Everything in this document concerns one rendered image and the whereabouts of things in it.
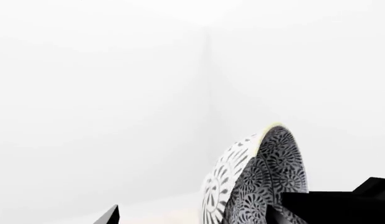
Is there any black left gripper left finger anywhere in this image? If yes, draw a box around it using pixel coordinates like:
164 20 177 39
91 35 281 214
92 203 120 224

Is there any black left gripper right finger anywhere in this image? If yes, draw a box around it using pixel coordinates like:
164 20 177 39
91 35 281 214
265 203 301 224

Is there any black white patterned bowl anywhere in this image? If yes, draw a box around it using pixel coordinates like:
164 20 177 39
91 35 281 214
201 121 310 224

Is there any black angular block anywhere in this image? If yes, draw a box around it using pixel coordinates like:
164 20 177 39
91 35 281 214
280 177 385 224

